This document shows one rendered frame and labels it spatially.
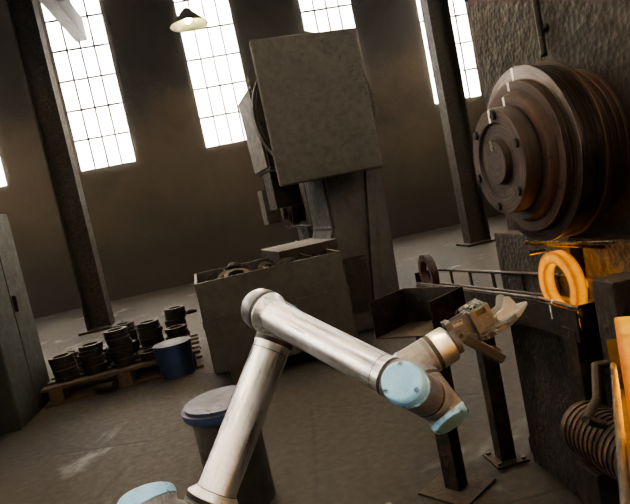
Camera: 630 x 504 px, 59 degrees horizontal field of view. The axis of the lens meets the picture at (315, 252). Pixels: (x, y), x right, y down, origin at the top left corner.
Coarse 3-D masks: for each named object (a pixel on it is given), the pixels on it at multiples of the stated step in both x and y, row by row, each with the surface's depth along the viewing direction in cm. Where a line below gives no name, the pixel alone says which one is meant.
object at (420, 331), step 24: (408, 288) 210; (432, 288) 202; (456, 288) 195; (384, 312) 204; (408, 312) 212; (432, 312) 180; (456, 312) 189; (384, 336) 199; (408, 336) 189; (456, 432) 198; (456, 456) 197; (432, 480) 207; (456, 480) 196; (480, 480) 201
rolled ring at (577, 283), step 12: (552, 252) 151; (564, 252) 149; (540, 264) 159; (552, 264) 155; (564, 264) 146; (576, 264) 145; (540, 276) 160; (552, 276) 159; (576, 276) 144; (552, 288) 159; (576, 288) 143; (576, 300) 144
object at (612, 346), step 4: (608, 340) 112; (612, 340) 112; (616, 340) 111; (608, 344) 112; (612, 344) 112; (616, 344) 111; (608, 348) 112; (612, 348) 112; (616, 348) 112; (608, 352) 112; (612, 352) 112; (616, 352) 112; (612, 356) 112; (616, 356) 112; (612, 360) 112; (616, 360) 112; (616, 364) 112; (620, 364) 111; (620, 368) 111; (620, 372) 112; (620, 376) 112; (620, 380) 112; (620, 384) 112; (620, 388) 112
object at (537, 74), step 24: (528, 72) 140; (552, 72) 135; (552, 96) 132; (576, 96) 129; (576, 120) 126; (576, 144) 127; (600, 144) 128; (576, 168) 129; (600, 168) 129; (576, 192) 131; (600, 192) 132; (576, 216) 134
